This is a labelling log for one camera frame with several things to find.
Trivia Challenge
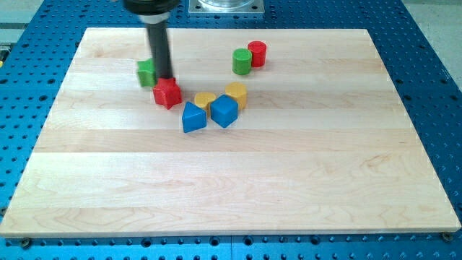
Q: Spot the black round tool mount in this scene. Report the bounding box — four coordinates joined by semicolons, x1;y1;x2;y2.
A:
123;0;179;15

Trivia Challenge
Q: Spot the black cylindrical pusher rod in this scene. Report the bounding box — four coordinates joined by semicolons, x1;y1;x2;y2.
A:
139;12;173;79

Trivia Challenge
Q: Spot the red star block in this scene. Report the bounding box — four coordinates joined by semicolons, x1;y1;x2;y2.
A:
152;77;183;110

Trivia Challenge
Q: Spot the light wooden board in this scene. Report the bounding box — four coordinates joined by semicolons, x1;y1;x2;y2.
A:
1;27;461;238

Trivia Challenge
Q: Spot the board corner screw left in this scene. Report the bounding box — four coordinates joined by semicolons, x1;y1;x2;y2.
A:
19;238;32;250

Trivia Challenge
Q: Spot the board corner screw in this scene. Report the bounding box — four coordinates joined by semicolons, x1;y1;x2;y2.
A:
440;232;453;243
19;238;32;250

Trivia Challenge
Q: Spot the board corner screw right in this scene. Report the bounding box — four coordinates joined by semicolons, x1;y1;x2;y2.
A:
440;232;453;243

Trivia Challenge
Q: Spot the yellow heart block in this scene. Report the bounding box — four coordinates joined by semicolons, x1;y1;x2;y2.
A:
194;92;217;117

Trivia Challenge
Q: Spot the green cylinder block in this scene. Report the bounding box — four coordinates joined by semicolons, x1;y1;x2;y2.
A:
232;48;252;75

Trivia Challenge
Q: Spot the blue triangle block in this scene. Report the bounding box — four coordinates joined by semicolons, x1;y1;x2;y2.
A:
182;102;207;133

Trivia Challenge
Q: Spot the red cylinder block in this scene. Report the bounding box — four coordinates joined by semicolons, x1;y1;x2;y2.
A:
247;40;267;67

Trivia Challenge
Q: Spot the yellow hexagon block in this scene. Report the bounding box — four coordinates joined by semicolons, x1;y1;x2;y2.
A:
225;82;248;111

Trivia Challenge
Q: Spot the blue cube block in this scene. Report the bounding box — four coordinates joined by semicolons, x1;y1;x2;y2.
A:
210;95;238;128

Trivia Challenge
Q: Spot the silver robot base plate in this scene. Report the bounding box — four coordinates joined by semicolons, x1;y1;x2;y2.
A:
188;0;265;14

